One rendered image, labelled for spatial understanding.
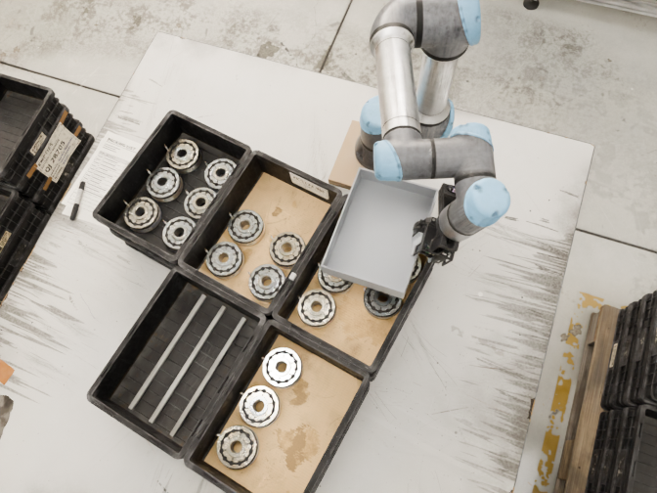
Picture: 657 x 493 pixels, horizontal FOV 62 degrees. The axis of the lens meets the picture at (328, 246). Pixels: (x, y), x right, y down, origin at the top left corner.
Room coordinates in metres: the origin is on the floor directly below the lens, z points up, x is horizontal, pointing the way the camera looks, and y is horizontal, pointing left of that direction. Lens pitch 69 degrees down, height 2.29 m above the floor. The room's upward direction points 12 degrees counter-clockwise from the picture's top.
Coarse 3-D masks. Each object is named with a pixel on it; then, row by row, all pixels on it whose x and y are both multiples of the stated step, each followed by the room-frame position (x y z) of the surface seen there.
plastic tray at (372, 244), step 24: (360, 168) 0.64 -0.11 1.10; (360, 192) 0.60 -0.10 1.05; (384, 192) 0.59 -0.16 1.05; (408, 192) 0.57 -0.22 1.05; (432, 192) 0.54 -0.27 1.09; (360, 216) 0.53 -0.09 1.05; (384, 216) 0.52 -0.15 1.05; (408, 216) 0.51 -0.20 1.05; (336, 240) 0.49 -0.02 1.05; (360, 240) 0.47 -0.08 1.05; (384, 240) 0.46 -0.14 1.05; (408, 240) 0.45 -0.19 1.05; (336, 264) 0.42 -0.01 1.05; (360, 264) 0.41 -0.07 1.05; (384, 264) 0.40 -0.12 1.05; (408, 264) 0.39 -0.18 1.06; (384, 288) 0.33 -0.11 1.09
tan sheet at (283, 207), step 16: (272, 176) 0.82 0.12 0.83; (256, 192) 0.77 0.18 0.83; (272, 192) 0.76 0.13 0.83; (288, 192) 0.75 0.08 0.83; (304, 192) 0.74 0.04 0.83; (240, 208) 0.73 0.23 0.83; (256, 208) 0.72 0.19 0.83; (272, 208) 0.71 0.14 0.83; (288, 208) 0.70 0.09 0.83; (304, 208) 0.69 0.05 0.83; (320, 208) 0.68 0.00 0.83; (272, 224) 0.66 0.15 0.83; (288, 224) 0.65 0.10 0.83; (304, 224) 0.64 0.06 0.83; (224, 240) 0.64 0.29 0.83; (304, 240) 0.59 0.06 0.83; (256, 256) 0.57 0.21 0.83; (208, 272) 0.55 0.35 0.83; (240, 272) 0.53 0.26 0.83; (288, 272) 0.51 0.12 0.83; (240, 288) 0.49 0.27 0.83
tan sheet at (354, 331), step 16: (320, 288) 0.44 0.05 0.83; (352, 288) 0.42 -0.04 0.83; (336, 304) 0.39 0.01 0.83; (352, 304) 0.38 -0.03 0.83; (288, 320) 0.37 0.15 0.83; (336, 320) 0.34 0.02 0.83; (352, 320) 0.33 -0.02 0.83; (368, 320) 0.33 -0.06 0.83; (384, 320) 0.32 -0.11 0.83; (320, 336) 0.31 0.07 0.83; (336, 336) 0.30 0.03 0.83; (352, 336) 0.29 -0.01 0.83; (368, 336) 0.28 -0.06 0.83; (384, 336) 0.27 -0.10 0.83; (352, 352) 0.25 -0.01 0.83; (368, 352) 0.24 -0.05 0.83
